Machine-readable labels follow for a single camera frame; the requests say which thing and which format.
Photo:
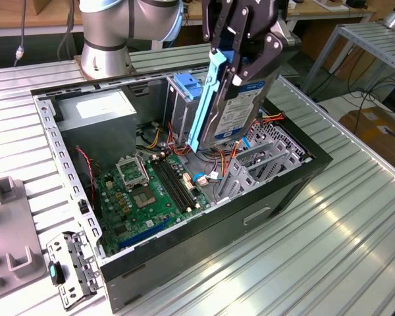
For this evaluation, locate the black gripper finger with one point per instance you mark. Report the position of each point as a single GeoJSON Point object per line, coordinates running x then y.
{"type": "Point", "coordinates": [222, 23]}
{"type": "Point", "coordinates": [263, 52]}

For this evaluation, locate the hard disk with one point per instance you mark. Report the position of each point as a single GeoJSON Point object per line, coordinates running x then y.
{"type": "Point", "coordinates": [240, 112]}

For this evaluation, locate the grey metal disk bay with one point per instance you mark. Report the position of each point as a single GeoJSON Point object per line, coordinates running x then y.
{"type": "Point", "coordinates": [237, 171]}

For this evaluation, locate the blue plastic drive latch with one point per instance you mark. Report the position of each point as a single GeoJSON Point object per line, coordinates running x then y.
{"type": "Point", "coordinates": [184, 85]}

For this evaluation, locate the grey metal drive cage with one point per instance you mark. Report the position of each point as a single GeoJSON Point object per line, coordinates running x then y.
{"type": "Point", "coordinates": [181, 115]}

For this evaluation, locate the metal slat table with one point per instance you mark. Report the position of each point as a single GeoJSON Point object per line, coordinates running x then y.
{"type": "Point", "coordinates": [375, 39]}

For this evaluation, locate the cardboard box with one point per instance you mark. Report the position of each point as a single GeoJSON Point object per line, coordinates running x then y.
{"type": "Point", "coordinates": [375, 131]}

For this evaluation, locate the black RAM slot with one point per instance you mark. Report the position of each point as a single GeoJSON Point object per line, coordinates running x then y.
{"type": "Point", "coordinates": [174, 184]}
{"type": "Point", "coordinates": [182, 181]}
{"type": "Point", "coordinates": [178, 183]}
{"type": "Point", "coordinates": [170, 186]}

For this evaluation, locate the grey power supply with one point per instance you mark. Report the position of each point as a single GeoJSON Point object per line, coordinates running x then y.
{"type": "Point", "coordinates": [98, 131]}

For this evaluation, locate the small brown box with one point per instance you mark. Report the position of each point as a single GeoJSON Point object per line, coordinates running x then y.
{"type": "Point", "coordinates": [52, 6]}

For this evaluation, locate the wooden desk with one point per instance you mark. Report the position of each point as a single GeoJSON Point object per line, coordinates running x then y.
{"type": "Point", "coordinates": [46, 20]}

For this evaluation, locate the CPU socket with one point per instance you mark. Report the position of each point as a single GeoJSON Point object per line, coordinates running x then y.
{"type": "Point", "coordinates": [145, 197]}

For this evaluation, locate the black PC case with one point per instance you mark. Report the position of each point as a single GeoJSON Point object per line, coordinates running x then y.
{"type": "Point", "coordinates": [200, 243]}

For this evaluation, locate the green motherboard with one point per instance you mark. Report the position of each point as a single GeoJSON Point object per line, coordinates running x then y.
{"type": "Point", "coordinates": [135, 224]}

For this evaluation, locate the black case fan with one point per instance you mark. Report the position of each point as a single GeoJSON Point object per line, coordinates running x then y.
{"type": "Point", "coordinates": [85, 191]}

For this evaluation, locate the blue expansion slot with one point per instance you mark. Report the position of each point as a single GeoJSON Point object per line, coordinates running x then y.
{"type": "Point", "coordinates": [145, 234]}

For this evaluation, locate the grey part rack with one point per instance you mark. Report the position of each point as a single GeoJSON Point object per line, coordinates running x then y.
{"type": "Point", "coordinates": [10, 227]}

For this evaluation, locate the metal bracket with blue tab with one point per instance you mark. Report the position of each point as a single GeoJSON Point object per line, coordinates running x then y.
{"type": "Point", "coordinates": [79, 263]}

